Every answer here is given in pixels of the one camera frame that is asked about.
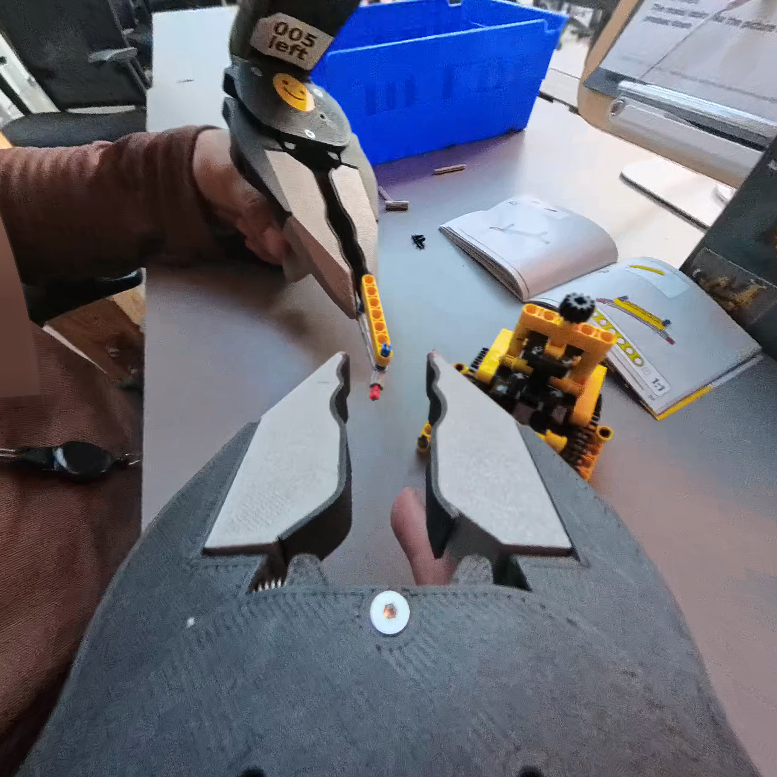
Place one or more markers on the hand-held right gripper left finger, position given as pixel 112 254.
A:
pixel 285 473

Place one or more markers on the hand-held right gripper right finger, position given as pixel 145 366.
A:
pixel 485 473

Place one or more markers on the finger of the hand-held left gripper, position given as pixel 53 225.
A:
pixel 303 212
pixel 361 200

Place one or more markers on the yellow lego beam with axle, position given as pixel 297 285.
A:
pixel 376 315

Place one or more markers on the person's left forearm brown sleeve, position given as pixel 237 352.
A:
pixel 91 206

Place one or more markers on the grey lego connector piece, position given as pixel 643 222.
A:
pixel 394 201

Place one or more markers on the black lego pins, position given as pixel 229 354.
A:
pixel 419 241

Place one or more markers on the brown lego axle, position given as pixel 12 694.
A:
pixel 450 169

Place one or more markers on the yellow black lego vehicle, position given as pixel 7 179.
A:
pixel 570 388

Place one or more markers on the open lego instruction booklet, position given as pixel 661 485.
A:
pixel 546 243

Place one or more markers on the dark lego box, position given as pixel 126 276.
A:
pixel 740 243

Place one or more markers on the person's left hand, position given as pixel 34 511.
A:
pixel 230 200

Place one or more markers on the person's right hand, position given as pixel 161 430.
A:
pixel 413 534

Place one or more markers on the blue plastic bin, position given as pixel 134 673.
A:
pixel 437 91

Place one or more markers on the black office chair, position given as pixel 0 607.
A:
pixel 67 60

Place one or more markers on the person's torso brown shirt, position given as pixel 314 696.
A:
pixel 48 576

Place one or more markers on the white flat stand base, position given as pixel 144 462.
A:
pixel 668 182

